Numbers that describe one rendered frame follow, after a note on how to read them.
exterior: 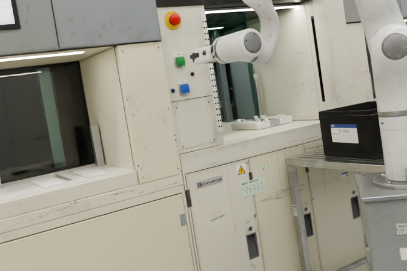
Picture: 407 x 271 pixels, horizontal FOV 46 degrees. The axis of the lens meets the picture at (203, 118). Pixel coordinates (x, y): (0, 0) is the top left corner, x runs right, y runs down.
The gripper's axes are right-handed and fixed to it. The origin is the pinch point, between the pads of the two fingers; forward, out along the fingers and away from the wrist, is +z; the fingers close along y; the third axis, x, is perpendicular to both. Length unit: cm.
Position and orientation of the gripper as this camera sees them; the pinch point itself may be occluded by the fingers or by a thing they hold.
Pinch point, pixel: (197, 57)
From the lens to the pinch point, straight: 165.5
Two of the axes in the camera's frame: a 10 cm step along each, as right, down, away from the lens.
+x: -1.5, -9.9, -0.7
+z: -5.1, 0.2, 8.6
